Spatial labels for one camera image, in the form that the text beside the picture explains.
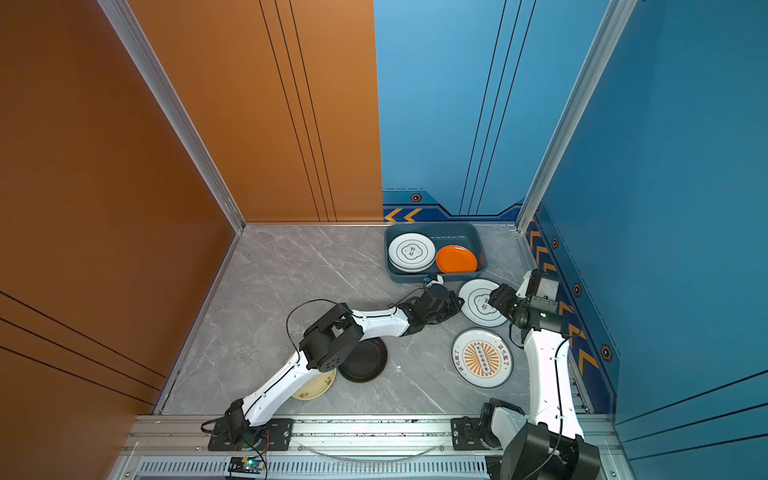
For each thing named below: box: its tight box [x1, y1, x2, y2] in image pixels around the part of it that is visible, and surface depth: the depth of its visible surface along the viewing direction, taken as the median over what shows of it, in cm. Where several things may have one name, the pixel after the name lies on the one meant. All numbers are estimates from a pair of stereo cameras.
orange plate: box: [436, 245, 478, 274], surface depth 108 cm
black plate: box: [338, 337, 388, 383], surface depth 84 cm
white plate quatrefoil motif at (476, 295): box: [459, 278, 508, 327], surface depth 98 cm
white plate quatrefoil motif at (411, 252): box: [388, 232, 436, 273], surface depth 111 cm
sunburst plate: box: [451, 327, 514, 389], surface depth 87 cm
